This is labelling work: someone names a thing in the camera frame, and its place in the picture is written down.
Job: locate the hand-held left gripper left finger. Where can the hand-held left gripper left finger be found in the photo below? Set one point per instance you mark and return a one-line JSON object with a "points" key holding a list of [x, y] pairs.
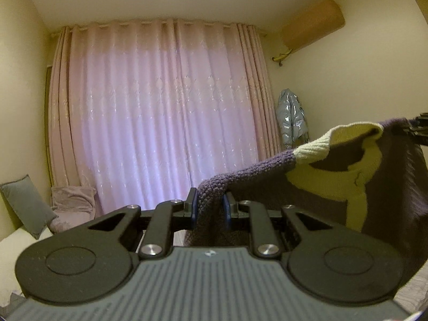
{"points": [[191, 207]]}

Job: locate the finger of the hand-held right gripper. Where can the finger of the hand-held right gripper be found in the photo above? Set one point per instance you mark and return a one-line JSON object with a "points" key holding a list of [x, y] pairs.
{"points": [[419, 130]]}

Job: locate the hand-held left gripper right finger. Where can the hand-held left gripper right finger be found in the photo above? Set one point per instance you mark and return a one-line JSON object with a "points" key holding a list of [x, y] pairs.
{"points": [[229, 209]]}

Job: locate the purple and cream knit cardigan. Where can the purple and cream knit cardigan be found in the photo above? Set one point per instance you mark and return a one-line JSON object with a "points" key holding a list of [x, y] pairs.
{"points": [[254, 174]]}

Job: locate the pink curtain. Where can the pink curtain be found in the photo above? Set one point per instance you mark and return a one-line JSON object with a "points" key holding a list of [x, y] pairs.
{"points": [[150, 107]]}

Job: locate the silver puffer jacket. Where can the silver puffer jacket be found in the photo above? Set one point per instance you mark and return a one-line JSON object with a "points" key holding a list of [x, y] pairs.
{"points": [[291, 117]]}

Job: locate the pink crumpled blanket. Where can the pink crumpled blanket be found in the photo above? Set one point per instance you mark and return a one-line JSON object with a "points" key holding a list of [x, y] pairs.
{"points": [[72, 204]]}

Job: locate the grey pillow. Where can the grey pillow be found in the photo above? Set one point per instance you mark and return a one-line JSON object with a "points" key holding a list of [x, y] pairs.
{"points": [[26, 204]]}

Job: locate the white long pillow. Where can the white long pillow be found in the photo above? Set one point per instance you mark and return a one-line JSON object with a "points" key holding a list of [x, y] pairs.
{"points": [[20, 257]]}

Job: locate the curtain rod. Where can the curtain rod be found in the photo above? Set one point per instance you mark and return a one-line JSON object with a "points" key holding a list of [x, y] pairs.
{"points": [[262, 33]]}

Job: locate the covered wall air conditioner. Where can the covered wall air conditioner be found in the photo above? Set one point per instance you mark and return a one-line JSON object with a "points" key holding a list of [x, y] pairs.
{"points": [[311, 23]]}

